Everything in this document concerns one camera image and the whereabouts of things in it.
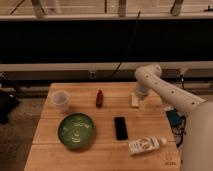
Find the red chili pepper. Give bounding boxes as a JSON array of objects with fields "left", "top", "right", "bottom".
[{"left": 96, "top": 90, "right": 103, "bottom": 108}]

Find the dark object at left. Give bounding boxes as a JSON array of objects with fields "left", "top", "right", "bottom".
[{"left": 0, "top": 72, "right": 21, "bottom": 125}]

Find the black hanging cable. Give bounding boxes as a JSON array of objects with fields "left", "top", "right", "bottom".
[{"left": 108, "top": 10, "right": 142, "bottom": 80}]

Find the blue control box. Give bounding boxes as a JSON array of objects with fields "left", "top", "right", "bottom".
[{"left": 166, "top": 110, "right": 183, "bottom": 127}]

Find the translucent plastic cup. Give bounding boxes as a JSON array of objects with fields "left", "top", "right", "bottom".
[{"left": 51, "top": 90, "right": 70, "bottom": 113}]

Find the white lotion bottle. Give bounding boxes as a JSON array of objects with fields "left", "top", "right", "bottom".
[{"left": 128, "top": 137, "right": 167, "bottom": 155}]

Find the white sponge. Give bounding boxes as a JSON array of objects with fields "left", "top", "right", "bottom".
[{"left": 131, "top": 93, "right": 140, "bottom": 108}]

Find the green ceramic bowl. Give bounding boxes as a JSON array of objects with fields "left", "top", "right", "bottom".
[{"left": 57, "top": 113, "right": 95, "bottom": 149}]

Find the black smartphone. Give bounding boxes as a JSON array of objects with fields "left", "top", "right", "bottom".
[{"left": 114, "top": 117, "right": 128, "bottom": 140}]

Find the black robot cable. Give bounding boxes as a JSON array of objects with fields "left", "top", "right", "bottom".
[{"left": 171, "top": 118, "right": 187, "bottom": 149}]

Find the white wall outlet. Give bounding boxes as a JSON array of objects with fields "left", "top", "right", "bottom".
[{"left": 89, "top": 71, "right": 96, "bottom": 79}]

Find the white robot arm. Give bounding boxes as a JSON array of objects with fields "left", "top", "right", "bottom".
[{"left": 135, "top": 64, "right": 213, "bottom": 171}]

